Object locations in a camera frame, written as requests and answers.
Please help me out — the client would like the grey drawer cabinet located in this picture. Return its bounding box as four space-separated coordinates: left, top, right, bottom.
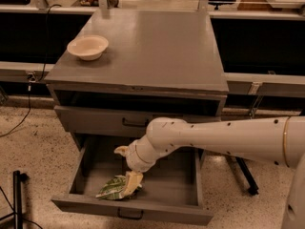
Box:
46 9 229 148

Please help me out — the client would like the black floor stand left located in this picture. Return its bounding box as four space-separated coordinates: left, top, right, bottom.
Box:
0 170 43 229

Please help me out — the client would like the green jalapeno chip bag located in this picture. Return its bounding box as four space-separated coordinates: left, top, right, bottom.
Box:
95 175 143 201

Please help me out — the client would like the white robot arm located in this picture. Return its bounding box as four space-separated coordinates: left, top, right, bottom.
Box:
114 116 305 229

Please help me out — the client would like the open grey bottom drawer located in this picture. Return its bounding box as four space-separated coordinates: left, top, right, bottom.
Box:
52 135 213 226

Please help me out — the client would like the closed grey upper drawer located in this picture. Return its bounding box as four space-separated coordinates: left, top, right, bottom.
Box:
54 105 220 137

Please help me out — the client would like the black power cable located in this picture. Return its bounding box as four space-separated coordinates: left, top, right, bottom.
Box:
0 4 63 138

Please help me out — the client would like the cream bowl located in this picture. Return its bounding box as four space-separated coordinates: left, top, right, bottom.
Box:
67 35 109 61

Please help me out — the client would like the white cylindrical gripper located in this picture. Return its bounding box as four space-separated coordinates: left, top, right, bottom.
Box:
113 136 158 198

